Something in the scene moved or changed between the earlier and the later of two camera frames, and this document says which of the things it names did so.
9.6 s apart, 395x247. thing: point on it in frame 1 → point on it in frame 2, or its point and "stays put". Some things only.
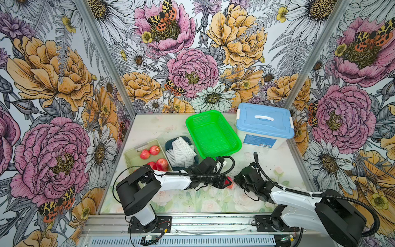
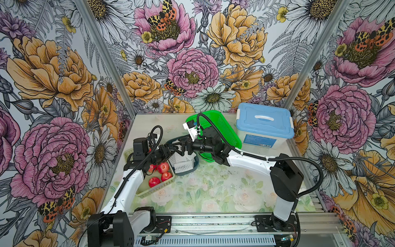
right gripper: x=237 y=179 → x=188 y=140
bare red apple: x=162 y=164 stays put
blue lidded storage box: x=263 y=126 stays put
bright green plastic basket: x=213 y=135 stays put
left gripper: x=222 y=178 → x=165 y=153
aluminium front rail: x=103 y=230 stays put
